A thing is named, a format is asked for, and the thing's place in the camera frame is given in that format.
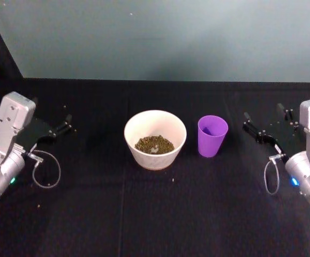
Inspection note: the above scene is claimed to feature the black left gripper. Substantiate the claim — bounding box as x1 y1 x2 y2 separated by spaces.
16 97 73 153

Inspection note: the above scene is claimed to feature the heap of green beans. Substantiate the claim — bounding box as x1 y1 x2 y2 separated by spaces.
134 135 176 156

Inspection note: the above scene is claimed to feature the white paper bowl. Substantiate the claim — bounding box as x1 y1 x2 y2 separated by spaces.
124 109 187 171

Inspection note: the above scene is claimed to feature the thin gripper cable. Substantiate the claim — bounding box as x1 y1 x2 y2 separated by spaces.
263 144 288 195
25 149 62 188

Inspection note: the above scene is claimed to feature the thin right gripper cable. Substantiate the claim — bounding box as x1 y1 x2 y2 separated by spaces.
263 144 288 195

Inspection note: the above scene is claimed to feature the purple plastic cup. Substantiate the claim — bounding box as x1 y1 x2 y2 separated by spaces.
197 115 229 158

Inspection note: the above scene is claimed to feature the black table cloth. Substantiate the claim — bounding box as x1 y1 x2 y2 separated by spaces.
0 77 310 257

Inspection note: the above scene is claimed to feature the plain pale wall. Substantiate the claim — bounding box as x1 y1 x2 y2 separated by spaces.
0 0 310 82

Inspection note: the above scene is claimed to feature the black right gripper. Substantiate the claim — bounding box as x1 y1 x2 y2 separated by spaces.
242 103 307 160

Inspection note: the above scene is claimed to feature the thin left gripper cable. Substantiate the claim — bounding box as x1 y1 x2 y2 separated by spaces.
25 149 62 188

